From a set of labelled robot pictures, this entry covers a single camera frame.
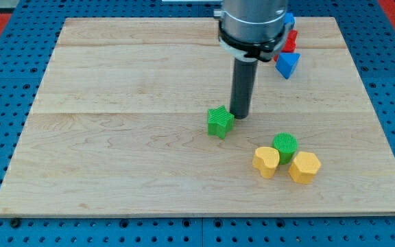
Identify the green star block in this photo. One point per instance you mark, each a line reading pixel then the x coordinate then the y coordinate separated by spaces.
pixel 219 122

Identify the yellow hexagon block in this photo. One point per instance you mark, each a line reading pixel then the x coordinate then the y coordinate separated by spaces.
pixel 304 167

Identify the blue triangle block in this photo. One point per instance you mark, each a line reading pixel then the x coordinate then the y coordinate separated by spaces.
pixel 287 63

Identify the yellow heart block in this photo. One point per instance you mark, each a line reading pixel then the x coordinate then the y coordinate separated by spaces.
pixel 266 160

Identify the wooden board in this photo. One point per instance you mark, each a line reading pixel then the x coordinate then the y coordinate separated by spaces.
pixel 118 128

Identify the red block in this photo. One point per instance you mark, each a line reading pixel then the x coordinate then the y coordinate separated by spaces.
pixel 290 44

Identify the green cylinder block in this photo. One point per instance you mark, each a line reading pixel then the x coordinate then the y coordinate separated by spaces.
pixel 286 144

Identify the blue block behind arm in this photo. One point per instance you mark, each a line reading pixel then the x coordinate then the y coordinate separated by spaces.
pixel 289 20

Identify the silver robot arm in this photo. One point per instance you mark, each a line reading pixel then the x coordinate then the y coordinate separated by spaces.
pixel 251 31

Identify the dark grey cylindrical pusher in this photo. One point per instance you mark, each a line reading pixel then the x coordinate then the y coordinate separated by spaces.
pixel 243 77

